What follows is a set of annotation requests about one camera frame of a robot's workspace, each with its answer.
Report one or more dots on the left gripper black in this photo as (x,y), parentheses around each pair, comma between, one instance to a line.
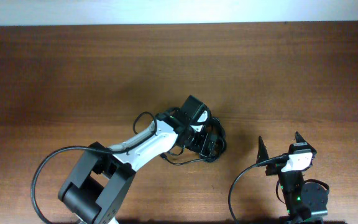
(198,147)

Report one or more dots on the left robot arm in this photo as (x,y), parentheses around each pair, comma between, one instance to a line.
(96,187)

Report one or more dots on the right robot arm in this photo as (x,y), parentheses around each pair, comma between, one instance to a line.
(305,200)

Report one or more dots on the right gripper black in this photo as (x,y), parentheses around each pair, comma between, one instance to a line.
(276,168)

